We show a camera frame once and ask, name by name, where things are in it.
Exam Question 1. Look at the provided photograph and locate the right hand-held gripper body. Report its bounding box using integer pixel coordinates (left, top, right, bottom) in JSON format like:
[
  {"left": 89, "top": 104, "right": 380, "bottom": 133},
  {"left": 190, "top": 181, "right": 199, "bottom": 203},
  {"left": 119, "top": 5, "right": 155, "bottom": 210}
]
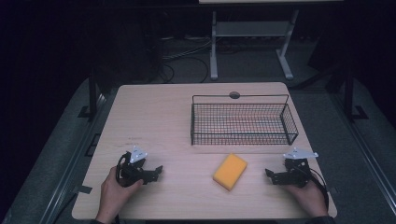
[{"left": 280, "top": 147, "right": 319, "bottom": 189}]

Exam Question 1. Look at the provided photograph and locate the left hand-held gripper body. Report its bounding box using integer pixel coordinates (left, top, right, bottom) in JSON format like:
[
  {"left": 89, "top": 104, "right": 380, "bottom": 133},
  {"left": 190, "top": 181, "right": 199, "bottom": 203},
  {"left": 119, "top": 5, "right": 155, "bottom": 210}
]
[{"left": 116, "top": 145, "right": 149, "bottom": 189}]

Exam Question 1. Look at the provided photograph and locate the person's right hand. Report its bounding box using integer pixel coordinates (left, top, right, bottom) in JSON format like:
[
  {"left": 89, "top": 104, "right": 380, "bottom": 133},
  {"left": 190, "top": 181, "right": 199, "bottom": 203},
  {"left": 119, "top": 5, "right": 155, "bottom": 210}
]
[{"left": 283, "top": 173, "right": 330, "bottom": 218}]

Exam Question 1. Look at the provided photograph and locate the person's left hand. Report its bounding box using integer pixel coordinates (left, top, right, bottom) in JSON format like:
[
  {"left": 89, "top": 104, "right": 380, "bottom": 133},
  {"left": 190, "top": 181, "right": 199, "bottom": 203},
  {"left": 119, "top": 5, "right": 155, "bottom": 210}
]
[{"left": 95, "top": 166, "right": 145, "bottom": 224}]

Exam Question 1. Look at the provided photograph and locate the yellow sponge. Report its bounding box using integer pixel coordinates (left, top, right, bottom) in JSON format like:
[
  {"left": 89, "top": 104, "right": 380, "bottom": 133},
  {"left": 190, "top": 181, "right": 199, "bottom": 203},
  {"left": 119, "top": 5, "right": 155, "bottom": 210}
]
[{"left": 212, "top": 152, "right": 248, "bottom": 192}]

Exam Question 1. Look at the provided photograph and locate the dark tape strip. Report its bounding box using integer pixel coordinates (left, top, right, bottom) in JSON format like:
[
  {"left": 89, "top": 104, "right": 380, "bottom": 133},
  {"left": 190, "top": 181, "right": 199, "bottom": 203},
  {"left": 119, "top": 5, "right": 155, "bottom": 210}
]
[{"left": 75, "top": 185, "right": 93, "bottom": 195}]

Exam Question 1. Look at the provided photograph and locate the black wire basket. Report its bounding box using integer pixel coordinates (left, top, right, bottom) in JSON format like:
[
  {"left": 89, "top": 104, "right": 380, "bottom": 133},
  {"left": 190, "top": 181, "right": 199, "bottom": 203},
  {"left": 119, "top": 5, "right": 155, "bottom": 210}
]
[{"left": 190, "top": 93, "right": 300, "bottom": 147}]

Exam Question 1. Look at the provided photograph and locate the metal frame rail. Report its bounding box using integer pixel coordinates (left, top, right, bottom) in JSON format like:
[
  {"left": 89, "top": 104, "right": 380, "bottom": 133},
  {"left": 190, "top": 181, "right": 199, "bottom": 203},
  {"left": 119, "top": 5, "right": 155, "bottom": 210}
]
[
  {"left": 38, "top": 91, "right": 108, "bottom": 224},
  {"left": 330, "top": 91, "right": 396, "bottom": 216}
]

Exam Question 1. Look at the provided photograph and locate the black metal post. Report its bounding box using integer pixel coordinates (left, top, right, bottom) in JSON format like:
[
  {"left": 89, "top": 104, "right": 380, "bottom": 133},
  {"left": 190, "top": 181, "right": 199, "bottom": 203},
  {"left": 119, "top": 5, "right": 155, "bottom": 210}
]
[{"left": 88, "top": 66, "right": 98, "bottom": 120}]

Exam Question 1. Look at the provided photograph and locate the black floor cable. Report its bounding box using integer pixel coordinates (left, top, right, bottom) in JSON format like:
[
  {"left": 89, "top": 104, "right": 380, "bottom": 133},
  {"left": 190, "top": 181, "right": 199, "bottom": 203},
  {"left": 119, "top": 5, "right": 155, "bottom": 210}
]
[{"left": 158, "top": 55, "right": 210, "bottom": 84}]

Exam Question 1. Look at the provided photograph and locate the grey floor cable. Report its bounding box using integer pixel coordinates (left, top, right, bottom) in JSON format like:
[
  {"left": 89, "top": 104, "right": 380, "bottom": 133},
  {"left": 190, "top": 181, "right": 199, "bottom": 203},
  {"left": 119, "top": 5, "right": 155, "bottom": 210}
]
[{"left": 161, "top": 36, "right": 213, "bottom": 62}]

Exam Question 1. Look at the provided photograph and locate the white metal desk frame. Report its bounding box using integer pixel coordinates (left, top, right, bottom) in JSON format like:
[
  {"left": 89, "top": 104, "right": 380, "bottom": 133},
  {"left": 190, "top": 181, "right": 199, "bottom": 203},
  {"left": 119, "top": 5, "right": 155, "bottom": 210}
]
[{"left": 209, "top": 8, "right": 300, "bottom": 81}]

